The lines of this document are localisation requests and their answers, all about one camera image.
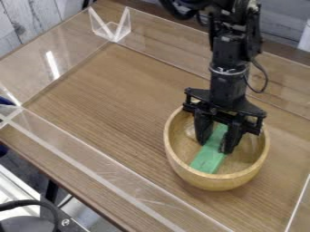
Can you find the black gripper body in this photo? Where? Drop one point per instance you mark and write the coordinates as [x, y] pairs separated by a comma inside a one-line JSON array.
[[224, 100]]

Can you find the black metal bracket with screw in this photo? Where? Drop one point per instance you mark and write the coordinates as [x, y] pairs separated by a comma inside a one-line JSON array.
[[65, 222]]

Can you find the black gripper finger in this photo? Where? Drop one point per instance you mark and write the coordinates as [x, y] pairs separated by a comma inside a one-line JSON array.
[[203, 123], [232, 135]]

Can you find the clear acrylic enclosure wall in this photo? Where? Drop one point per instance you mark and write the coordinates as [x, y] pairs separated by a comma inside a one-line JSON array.
[[96, 84]]

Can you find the green rectangular block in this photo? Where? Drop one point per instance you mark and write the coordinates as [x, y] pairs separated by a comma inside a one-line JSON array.
[[210, 157]]

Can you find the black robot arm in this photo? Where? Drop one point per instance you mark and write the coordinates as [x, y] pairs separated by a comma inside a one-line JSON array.
[[235, 43]]

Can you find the blue object at left edge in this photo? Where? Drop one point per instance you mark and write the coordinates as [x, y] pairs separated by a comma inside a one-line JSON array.
[[5, 101]]

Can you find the black table leg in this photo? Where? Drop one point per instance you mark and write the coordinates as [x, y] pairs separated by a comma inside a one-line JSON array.
[[51, 191]]

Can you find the wooden brown bowl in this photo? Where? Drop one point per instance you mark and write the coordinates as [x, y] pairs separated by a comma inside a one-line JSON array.
[[240, 165]]

